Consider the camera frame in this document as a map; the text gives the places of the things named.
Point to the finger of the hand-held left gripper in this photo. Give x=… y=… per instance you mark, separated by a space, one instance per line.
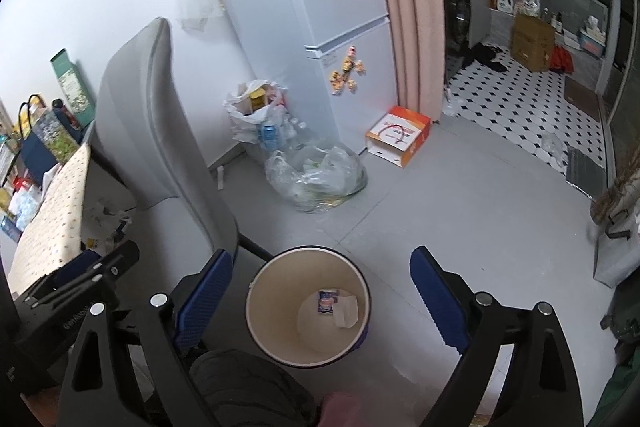
x=107 y=259
x=80 y=263

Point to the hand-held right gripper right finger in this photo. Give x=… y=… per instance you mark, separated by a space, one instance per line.
x=437 y=302

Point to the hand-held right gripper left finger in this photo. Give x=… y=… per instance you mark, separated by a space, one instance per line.
x=202 y=302

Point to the cream and blue waste bin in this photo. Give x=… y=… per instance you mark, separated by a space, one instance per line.
x=280 y=307

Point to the dotted tablecloth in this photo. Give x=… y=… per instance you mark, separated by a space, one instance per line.
x=50 y=217

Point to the blue tissue pack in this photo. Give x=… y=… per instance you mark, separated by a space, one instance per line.
x=25 y=209

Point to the white paper scrap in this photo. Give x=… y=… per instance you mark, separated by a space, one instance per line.
x=347 y=313

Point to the small printed packet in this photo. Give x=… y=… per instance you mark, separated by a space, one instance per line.
x=327 y=299

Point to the navy tote bag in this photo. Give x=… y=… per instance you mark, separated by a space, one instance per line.
x=42 y=142

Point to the grey chair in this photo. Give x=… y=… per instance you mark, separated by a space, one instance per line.
x=150 y=132

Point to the clear plastic bag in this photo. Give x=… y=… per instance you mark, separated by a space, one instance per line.
x=315 y=177

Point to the orange cardboard box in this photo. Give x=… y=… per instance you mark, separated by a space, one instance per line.
x=400 y=134

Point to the green carton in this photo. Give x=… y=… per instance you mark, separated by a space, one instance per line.
x=74 y=87

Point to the cluster of plastic bottles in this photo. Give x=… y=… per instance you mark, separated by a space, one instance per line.
x=287 y=134

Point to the white plastic bag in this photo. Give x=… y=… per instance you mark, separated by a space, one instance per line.
x=247 y=117

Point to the clear plastic wrapper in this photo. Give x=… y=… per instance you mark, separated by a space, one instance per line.
x=552 y=146

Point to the grey floor mat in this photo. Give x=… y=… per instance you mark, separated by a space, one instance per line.
x=586 y=169

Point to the fur-trimmed coat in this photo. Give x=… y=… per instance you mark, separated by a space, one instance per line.
x=617 y=202

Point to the cluster of fridge magnets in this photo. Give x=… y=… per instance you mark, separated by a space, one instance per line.
x=346 y=72

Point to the brown doormat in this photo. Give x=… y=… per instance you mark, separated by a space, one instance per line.
x=582 y=97

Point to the black cloth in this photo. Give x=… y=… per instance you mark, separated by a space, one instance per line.
x=485 y=54

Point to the red cloth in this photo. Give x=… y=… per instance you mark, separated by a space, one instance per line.
x=562 y=59

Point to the brown cardboard box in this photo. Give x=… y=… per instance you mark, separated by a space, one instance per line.
x=532 y=42

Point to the washing machine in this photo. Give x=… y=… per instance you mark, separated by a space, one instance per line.
x=457 y=14

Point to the pink curtain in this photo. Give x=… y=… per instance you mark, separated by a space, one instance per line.
x=412 y=7

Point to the blue tissue box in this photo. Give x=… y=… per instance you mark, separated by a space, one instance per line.
x=592 y=43

